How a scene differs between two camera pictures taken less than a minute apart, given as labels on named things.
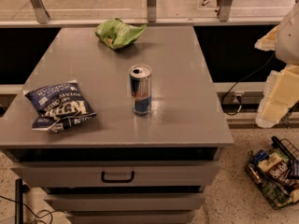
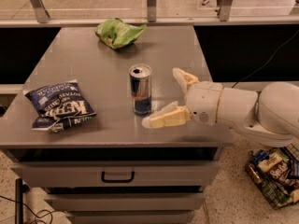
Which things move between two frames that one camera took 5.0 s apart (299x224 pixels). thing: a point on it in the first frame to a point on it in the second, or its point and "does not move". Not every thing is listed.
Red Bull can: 140,78 does not move
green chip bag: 115,35 does not move
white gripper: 289,39 to 204,103
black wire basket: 275,173 does not move
